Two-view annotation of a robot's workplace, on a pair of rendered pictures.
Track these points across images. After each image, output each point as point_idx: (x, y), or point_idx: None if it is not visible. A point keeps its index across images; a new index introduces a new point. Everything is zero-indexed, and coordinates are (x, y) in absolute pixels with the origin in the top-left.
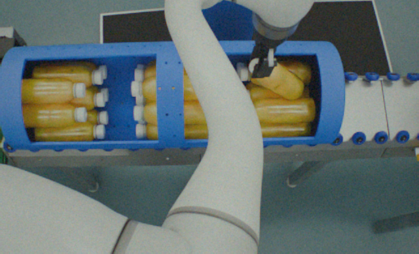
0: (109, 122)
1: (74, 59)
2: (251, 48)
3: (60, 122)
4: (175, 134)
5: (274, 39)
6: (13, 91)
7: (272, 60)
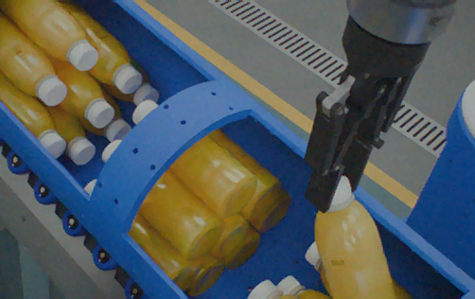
0: (84, 171)
1: (133, 56)
2: (360, 192)
3: (16, 67)
4: (118, 200)
5: (360, 24)
6: None
7: (337, 98)
